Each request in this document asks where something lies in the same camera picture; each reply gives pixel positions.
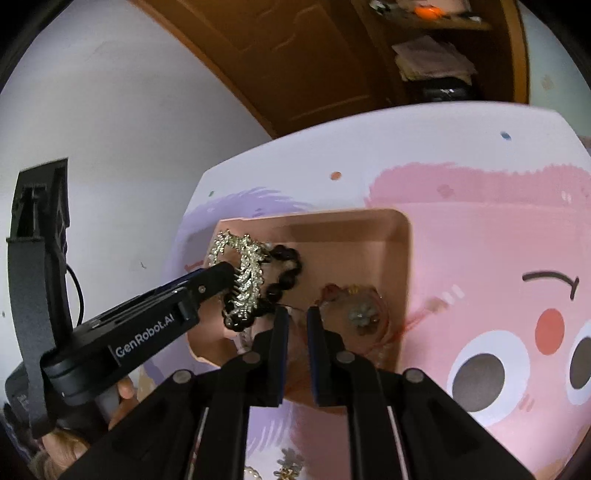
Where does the blue flower hair clip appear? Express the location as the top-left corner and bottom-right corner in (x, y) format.
(346, 300), (382, 330)

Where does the pale blue wardrobe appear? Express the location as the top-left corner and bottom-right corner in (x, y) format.
(522, 0), (591, 139)

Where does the dark bead bracelet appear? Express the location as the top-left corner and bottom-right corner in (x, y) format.
(221, 244), (303, 330)

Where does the wooden shelf cabinet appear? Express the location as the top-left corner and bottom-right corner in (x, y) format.
(351, 0), (529, 108)

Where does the gold flower brooch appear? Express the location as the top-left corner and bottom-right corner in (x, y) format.
(277, 447), (306, 469)

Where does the person's left hand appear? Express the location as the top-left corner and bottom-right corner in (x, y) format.
(32, 376), (139, 476)

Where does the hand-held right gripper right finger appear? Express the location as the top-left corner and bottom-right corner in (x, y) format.
(306, 307), (532, 480)

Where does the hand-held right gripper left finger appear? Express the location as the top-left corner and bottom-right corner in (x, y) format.
(60, 307), (290, 480)

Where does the brown wooden door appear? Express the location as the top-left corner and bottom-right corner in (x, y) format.
(131, 0), (407, 139)

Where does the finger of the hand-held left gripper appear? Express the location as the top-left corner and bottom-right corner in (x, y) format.
(152, 261), (237, 319)

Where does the red string bracelet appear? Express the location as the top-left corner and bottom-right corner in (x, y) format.
(318, 284), (444, 361)

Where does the stack of papers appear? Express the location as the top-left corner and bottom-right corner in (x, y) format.
(392, 36), (477, 84)

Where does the pink plastic box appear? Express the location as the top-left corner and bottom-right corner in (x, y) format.
(187, 208), (411, 407)

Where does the rhinestone hair clip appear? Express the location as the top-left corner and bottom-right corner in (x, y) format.
(208, 231), (273, 315)

